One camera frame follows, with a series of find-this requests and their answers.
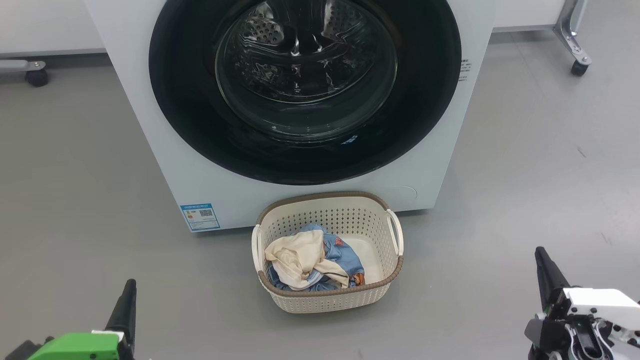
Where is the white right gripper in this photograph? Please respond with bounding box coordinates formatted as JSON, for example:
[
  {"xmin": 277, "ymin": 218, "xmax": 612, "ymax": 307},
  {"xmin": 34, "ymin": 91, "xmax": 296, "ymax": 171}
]
[{"xmin": 525, "ymin": 246, "xmax": 640, "ymax": 360}]

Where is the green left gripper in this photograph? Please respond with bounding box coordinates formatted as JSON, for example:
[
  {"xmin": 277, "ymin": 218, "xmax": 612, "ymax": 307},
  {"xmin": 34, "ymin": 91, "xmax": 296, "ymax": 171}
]
[{"xmin": 27, "ymin": 279, "xmax": 137, "ymax": 360}]

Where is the cream garment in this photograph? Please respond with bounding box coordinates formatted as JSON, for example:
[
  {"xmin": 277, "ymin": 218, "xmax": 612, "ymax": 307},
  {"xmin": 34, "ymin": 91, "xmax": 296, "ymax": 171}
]
[{"xmin": 264, "ymin": 230, "xmax": 350, "ymax": 291}]

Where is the blue printed garment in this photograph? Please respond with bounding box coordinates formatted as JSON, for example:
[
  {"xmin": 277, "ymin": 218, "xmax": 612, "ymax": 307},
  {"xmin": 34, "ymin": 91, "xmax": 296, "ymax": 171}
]
[{"xmin": 268, "ymin": 223, "xmax": 366, "ymax": 292}]

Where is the black washer door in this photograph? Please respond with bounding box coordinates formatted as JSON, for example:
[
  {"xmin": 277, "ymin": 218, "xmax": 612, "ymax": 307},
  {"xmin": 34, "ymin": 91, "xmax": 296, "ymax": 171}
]
[{"xmin": 148, "ymin": 0, "xmax": 462, "ymax": 186}]

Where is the white front-load washing machine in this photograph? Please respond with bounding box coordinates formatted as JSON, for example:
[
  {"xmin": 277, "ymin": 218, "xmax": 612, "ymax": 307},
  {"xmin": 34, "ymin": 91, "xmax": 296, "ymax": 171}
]
[{"xmin": 84, "ymin": 0, "xmax": 498, "ymax": 233}]

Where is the blue energy label sticker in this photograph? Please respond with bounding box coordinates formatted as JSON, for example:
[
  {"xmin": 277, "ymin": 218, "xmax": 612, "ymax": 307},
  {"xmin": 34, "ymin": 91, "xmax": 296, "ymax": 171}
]
[{"xmin": 180, "ymin": 202, "xmax": 221, "ymax": 232}]

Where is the cream perforated laundry basket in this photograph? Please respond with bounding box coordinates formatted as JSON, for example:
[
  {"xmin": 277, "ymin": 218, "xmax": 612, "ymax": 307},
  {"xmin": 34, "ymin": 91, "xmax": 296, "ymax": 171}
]
[{"xmin": 251, "ymin": 191, "xmax": 404, "ymax": 314}]

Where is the grey partition leg with caster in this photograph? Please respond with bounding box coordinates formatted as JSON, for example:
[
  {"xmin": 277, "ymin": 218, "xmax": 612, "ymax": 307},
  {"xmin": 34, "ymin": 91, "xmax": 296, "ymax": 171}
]
[
  {"xmin": 0, "ymin": 59, "xmax": 49, "ymax": 88},
  {"xmin": 552, "ymin": 0, "xmax": 593, "ymax": 77}
]

